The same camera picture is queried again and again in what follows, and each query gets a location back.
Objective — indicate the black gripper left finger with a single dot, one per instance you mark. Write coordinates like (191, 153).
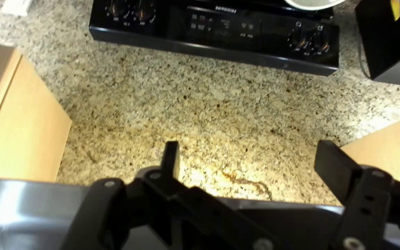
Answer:
(180, 217)

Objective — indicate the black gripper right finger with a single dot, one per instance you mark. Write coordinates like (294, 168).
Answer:
(369, 197)

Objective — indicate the stainless steel range hood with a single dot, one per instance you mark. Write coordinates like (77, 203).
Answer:
(36, 215)

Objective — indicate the black appliance right of stove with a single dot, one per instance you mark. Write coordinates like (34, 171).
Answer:
(379, 28)

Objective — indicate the wooden corner upper cabinet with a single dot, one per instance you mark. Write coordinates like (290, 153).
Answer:
(33, 126)

